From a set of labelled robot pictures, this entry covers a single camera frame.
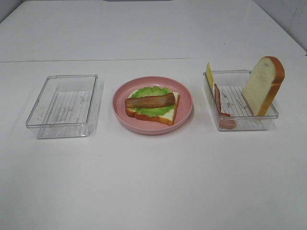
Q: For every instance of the clear plastic tray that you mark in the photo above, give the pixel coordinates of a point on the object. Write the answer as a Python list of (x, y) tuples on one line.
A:
[(67, 107), (231, 84)]

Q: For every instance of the brown bacon strip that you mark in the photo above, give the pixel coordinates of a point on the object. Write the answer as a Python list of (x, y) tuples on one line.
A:
[(150, 101)]

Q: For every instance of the bread slice in right tray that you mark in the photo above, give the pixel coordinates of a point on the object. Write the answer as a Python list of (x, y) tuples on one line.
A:
[(263, 84)]

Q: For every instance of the yellow cheese slice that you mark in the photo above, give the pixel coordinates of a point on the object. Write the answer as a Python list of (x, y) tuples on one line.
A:
[(210, 77)]

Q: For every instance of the green lettuce leaf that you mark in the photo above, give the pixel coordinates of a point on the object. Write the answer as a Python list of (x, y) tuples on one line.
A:
[(167, 111)]

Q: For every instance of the left clear plastic tray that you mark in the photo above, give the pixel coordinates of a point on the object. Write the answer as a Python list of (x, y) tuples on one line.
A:
[(67, 107)]

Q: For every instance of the pink bacon strip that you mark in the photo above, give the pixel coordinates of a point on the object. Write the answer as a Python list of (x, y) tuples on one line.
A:
[(226, 122)]

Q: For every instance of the bread slice from tray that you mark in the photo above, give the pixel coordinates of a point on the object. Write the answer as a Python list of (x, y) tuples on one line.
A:
[(163, 120)]

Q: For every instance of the right clear plastic tray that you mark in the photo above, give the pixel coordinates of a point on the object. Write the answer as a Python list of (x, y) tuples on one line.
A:
[(231, 84)]

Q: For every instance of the pink round plate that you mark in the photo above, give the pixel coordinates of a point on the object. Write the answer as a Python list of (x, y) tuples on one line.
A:
[(184, 108)]

